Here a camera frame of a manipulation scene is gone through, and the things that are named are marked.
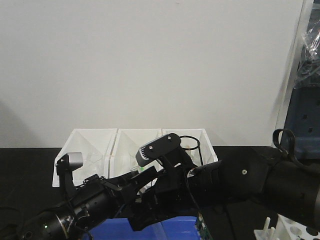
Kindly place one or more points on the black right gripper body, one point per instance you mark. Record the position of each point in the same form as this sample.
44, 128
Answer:
171, 195

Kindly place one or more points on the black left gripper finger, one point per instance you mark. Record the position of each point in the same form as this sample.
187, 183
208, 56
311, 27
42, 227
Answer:
126, 186

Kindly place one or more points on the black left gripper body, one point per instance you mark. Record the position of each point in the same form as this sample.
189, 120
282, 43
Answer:
94, 201

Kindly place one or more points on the white test tube rack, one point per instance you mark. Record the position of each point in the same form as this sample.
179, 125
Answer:
286, 229

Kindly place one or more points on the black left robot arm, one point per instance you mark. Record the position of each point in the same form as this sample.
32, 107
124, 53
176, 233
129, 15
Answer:
47, 225

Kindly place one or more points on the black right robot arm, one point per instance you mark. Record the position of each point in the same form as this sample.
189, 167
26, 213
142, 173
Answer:
284, 186

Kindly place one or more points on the grey pegboard drying rack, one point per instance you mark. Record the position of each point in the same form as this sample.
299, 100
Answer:
303, 115

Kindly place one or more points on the middle white storage bin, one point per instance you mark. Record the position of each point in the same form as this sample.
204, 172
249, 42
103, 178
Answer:
127, 143

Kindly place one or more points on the white storage bin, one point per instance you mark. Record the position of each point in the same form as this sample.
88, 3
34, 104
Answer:
86, 140
207, 151
127, 143

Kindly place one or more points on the blue plastic tray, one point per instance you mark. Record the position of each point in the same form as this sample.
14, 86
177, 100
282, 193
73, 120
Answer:
177, 228

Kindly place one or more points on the glass beakers in left bin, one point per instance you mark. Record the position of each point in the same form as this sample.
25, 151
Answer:
93, 161

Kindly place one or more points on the left white storage bin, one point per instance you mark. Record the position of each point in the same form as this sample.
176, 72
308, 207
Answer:
86, 140

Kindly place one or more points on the right white storage bin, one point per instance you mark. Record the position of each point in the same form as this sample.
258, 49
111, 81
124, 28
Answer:
207, 151

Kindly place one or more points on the black metal tripod stand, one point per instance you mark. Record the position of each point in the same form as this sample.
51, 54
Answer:
192, 147

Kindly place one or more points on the plastic bag of pegs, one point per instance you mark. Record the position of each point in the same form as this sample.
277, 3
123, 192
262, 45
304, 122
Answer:
308, 73

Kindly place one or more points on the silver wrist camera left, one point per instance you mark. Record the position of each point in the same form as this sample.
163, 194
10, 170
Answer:
65, 166

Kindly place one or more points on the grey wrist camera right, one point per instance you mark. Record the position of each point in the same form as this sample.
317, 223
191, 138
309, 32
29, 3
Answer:
156, 148

